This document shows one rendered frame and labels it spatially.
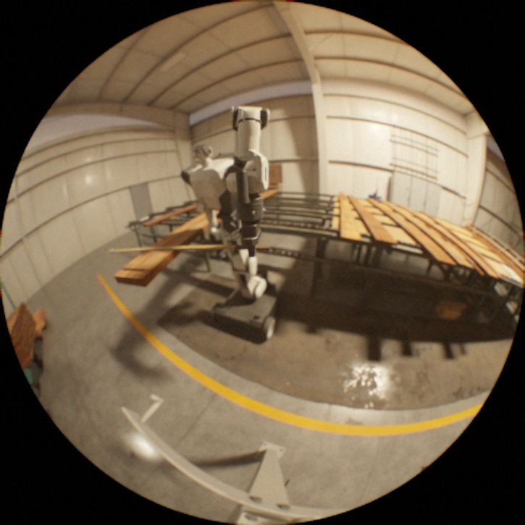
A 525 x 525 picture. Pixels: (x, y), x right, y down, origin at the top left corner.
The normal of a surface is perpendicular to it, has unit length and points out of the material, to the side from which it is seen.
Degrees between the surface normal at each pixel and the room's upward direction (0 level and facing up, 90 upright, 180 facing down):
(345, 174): 86
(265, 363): 0
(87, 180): 89
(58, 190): 87
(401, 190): 90
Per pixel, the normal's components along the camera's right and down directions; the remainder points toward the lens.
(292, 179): -0.41, 0.47
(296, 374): -0.05, -0.87
